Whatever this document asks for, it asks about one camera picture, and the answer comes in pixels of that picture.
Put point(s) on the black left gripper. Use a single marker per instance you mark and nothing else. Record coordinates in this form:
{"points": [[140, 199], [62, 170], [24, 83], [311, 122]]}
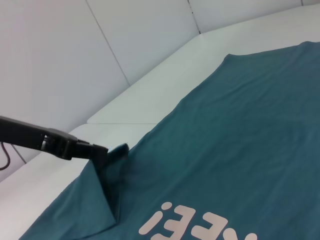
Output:
{"points": [[32, 136]]}

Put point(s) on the teal blue printed t-shirt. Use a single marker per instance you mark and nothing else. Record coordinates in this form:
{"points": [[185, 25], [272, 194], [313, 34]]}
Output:
{"points": [[212, 150]]}

